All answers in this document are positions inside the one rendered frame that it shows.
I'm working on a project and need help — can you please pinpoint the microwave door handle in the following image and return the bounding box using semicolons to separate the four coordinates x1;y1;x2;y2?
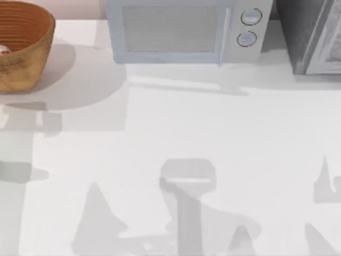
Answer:
218;6;231;66

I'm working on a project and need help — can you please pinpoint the pale microwave oven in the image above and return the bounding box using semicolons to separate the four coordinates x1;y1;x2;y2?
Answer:
104;0;274;65

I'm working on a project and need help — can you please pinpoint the microwave oven door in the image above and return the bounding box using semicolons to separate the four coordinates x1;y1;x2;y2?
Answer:
104;0;232;65

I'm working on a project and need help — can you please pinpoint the brown woven basket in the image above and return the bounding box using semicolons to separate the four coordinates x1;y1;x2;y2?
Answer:
0;1;56;94

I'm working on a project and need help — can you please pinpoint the round microwave knob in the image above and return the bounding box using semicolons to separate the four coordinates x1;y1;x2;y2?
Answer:
240;7;263;26
236;30;258;48

